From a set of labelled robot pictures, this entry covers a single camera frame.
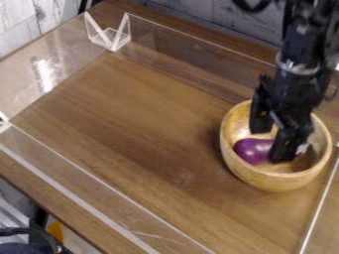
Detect black clamp with screw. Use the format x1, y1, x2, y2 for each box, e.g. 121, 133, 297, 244
28, 227, 75, 254

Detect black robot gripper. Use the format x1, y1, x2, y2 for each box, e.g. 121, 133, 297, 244
249, 63, 329, 164

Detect clear acrylic corner bracket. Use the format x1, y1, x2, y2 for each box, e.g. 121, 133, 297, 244
84, 13, 131, 52

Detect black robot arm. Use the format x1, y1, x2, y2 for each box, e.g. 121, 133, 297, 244
249, 0, 339, 163

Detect clear acrylic tray walls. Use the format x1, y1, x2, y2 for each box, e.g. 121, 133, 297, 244
0, 8, 339, 254

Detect brown wooden bowl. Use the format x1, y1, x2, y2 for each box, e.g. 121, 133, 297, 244
220, 100, 333, 192

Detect purple toy eggplant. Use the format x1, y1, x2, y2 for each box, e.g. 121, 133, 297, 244
233, 138, 273, 165

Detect black cable lower left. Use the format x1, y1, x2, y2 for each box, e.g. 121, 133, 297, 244
0, 226, 55, 254

